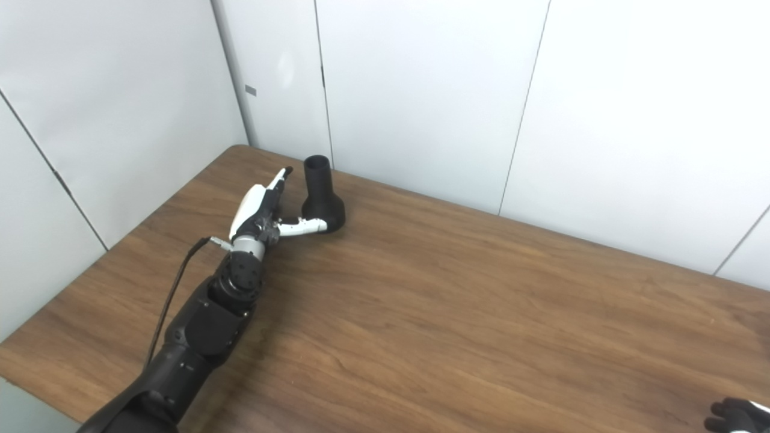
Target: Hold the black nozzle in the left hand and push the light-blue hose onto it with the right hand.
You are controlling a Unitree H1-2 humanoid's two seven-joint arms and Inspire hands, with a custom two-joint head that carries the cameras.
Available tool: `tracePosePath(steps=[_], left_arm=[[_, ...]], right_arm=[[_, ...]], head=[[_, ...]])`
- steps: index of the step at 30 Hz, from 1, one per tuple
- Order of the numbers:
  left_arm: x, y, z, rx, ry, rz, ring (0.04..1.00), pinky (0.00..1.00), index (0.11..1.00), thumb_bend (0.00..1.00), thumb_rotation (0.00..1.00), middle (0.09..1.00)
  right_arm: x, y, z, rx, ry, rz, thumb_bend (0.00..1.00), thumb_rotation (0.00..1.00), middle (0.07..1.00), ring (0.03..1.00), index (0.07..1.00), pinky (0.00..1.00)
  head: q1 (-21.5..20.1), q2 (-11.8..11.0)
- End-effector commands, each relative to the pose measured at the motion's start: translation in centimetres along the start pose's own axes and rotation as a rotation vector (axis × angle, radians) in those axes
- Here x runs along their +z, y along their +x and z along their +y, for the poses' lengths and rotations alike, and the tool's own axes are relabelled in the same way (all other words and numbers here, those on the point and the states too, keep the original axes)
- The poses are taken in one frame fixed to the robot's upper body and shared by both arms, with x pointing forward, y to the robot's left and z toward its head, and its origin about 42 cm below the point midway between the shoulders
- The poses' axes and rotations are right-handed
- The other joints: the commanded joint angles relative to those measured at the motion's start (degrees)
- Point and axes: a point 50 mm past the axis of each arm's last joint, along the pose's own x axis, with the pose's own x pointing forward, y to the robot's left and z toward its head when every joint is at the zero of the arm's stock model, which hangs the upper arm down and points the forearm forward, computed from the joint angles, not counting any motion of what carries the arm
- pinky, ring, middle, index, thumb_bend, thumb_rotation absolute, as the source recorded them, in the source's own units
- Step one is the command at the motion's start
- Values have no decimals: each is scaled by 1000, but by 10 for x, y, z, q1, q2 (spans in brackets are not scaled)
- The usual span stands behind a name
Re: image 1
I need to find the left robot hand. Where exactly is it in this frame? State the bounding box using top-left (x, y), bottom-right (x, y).
top-left (229, 166), bottom-right (328, 250)

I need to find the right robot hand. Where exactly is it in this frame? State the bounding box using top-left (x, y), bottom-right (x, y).
top-left (704, 398), bottom-right (770, 433)

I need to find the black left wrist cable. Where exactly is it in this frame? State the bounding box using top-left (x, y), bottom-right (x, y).
top-left (144, 237), bottom-right (212, 369)

